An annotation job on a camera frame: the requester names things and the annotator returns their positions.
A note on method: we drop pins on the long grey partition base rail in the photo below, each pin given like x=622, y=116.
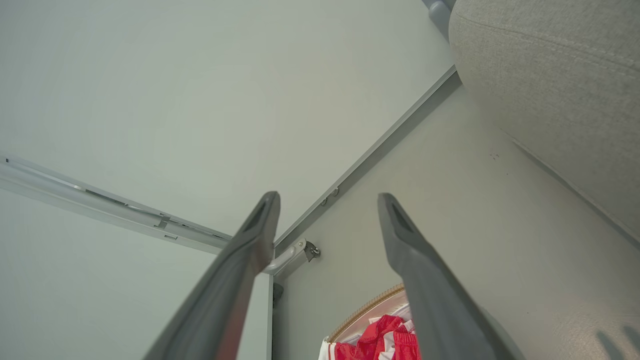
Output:
x=370, y=155

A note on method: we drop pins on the grey curved partition foot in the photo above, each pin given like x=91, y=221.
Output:
x=440, y=15

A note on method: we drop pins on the small black caster wheel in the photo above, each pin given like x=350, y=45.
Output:
x=312, y=251

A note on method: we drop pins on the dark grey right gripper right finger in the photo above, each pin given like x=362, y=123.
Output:
x=430, y=290

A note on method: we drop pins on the grey fabric sofa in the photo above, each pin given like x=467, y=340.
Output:
x=550, y=80

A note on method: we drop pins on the grey partition foot bracket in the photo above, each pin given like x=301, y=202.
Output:
x=287, y=257

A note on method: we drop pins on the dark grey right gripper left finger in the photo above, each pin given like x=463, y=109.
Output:
x=235, y=280

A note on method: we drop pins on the short grey partition base rail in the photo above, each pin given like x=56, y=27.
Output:
x=270, y=320

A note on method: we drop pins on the red jersey with white lettering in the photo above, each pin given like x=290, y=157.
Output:
x=380, y=342

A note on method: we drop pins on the white laundry basket brown rim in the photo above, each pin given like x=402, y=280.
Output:
x=367, y=310

